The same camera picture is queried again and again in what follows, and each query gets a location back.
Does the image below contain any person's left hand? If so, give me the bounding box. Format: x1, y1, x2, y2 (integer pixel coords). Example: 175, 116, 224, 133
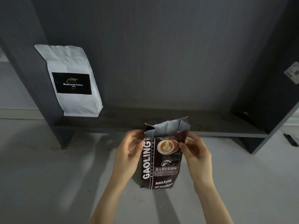
112, 130, 146, 185

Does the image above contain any person's right hand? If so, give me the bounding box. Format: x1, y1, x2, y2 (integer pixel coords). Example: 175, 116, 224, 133
178, 132, 212, 187

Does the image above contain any dark brown coffee bag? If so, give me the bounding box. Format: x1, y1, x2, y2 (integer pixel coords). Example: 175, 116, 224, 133
140, 117, 190, 190

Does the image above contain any person's right forearm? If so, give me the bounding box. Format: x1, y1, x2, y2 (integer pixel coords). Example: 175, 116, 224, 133
193, 180, 234, 224

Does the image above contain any person's left forearm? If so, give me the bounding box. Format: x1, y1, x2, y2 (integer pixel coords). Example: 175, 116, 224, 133
89, 178, 132, 224

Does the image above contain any dark grey shelf unit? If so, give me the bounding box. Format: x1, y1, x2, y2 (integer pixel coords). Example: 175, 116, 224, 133
0, 0, 299, 155

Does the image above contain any white coffee bag black label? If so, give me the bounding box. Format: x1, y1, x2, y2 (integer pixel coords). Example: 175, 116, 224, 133
34, 44, 104, 118

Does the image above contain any black flat object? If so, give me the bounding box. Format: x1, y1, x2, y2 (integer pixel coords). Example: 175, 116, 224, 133
283, 133, 299, 147

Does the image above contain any white sticker label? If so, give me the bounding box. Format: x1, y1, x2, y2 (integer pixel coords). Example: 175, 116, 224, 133
284, 62, 299, 85

